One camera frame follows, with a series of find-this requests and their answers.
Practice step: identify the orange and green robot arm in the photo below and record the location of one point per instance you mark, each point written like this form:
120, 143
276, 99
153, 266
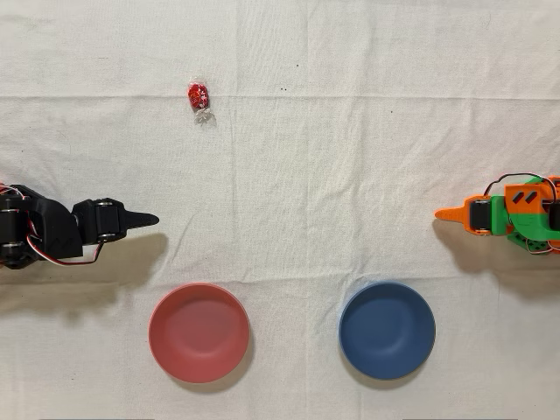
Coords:
529, 219

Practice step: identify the white tablecloth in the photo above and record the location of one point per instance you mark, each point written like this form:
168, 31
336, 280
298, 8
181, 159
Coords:
306, 175

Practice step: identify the blue bowl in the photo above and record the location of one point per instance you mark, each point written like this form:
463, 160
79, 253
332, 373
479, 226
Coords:
387, 330

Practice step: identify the red candy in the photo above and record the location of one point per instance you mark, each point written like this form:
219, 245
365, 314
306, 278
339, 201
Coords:
197, 95

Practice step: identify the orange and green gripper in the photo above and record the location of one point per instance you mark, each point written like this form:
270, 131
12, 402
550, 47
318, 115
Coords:
478, 215

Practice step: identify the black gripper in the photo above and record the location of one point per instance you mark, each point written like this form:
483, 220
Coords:
104, 220

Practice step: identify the red bowl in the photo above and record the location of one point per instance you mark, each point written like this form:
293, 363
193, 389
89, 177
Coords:
199, 334

